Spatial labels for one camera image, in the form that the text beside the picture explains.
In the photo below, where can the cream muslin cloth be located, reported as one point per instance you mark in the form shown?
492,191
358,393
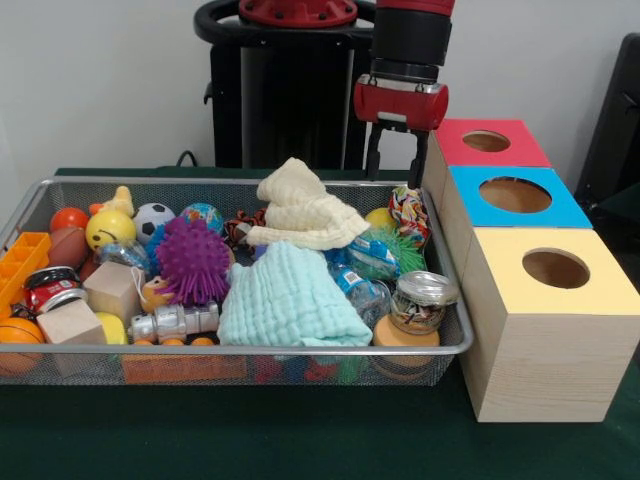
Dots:
300,210

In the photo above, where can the green spiky ball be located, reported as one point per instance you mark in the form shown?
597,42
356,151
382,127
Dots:
400,255

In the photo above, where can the green-clothed side table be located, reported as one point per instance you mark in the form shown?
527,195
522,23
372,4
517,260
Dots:
622,205

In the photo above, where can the black-and-white soccer ball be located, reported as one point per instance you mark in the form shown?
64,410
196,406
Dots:
152,222

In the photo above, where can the orange toy basketball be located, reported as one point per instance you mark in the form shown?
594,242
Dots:
17,331

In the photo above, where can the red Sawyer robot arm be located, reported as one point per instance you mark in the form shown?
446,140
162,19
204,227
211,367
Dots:
410,35

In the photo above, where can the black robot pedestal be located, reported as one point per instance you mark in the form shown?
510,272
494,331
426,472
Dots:
290,100

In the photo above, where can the dark green table cloth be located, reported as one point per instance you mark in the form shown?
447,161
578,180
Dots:
250,435

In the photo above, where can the silver mesh bin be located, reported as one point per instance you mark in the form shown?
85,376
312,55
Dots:
300,362

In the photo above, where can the crushed drink can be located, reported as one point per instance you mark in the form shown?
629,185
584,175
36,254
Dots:
425,300

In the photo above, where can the wooden three-hole box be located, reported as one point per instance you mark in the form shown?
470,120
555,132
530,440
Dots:
550,350

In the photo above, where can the mint green muslin cloth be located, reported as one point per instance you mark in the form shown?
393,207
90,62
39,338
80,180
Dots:
290,300

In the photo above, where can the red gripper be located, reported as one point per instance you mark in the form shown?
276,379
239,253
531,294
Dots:
400,105

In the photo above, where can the purple spiky ball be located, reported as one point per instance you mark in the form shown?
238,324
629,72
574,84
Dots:
195,260

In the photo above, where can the orange plastic grid tray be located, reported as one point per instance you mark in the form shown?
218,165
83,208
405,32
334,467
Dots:
22,255

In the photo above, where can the yellow smiley ball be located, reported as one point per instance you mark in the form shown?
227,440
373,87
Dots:
110,230

